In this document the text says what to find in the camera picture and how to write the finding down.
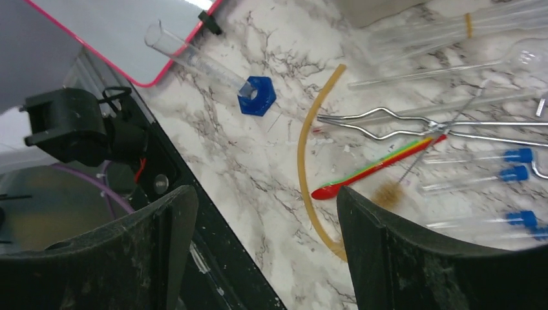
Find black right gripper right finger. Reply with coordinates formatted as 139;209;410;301
337;187;547;309

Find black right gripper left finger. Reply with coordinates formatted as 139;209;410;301
0;185;200;310

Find brown test tube brush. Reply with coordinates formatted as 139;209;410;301
370;78;492;209

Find metal crucible tongs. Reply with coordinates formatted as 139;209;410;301
317;107;547;147

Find glass rods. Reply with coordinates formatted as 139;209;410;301
366;1;547;64

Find red rainbow measuring spoon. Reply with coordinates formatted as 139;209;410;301
311;137;433;200

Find blue-capped test tube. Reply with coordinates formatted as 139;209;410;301
494;227;547;241
418;165;529;194
423;210;538;229
423;148;534;164

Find yellow rubber tube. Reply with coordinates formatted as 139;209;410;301
297;64;348;263

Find pink-framed whiteboard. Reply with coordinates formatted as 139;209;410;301
29;0;221;87

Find glass flask with neck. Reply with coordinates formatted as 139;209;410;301
348;38;547;91

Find black table edge rail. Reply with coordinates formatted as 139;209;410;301
64;46;287;310

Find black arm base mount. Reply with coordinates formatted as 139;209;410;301
20;87;149;167

